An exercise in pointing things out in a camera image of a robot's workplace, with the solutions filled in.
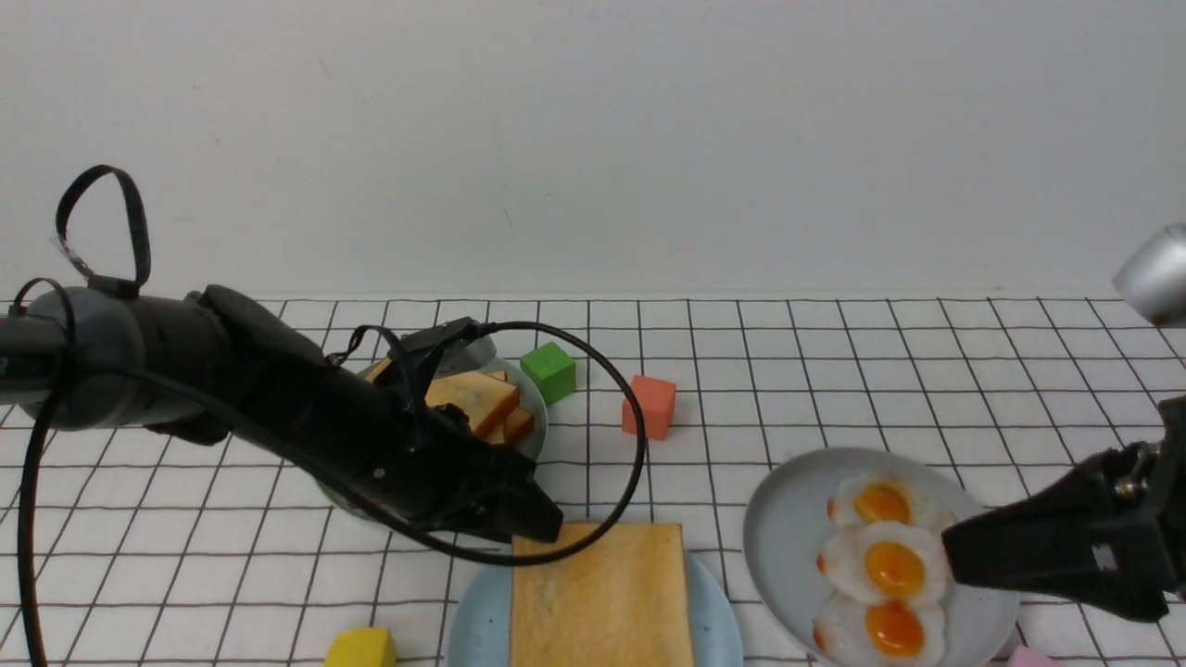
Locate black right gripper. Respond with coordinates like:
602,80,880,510
940,396,1185,623

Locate fried egg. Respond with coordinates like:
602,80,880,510
825,474,956,535
814,521,952,608
812,593,946,666

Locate pale green plate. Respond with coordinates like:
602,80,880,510
352,356,548,531

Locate light blue plate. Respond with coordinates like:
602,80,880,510
442,550,744,666

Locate pink block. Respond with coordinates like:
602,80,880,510
1005,646,1063,667

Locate grey plate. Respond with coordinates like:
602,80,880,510
744,447,1020,666

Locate black cable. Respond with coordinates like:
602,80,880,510
17,165,648,667

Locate green cube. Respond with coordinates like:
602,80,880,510
518,342,578,406

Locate orange cube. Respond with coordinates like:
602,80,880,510
630,374,677,442

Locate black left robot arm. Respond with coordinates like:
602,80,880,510
4,284,565,542

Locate yellow block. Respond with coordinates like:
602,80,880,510
323,625,397,667

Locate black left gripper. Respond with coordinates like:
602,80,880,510
200,284,565,544

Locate toast slice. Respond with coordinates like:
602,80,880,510
363,358,522,438
510,522,695,666
483,407,536,445

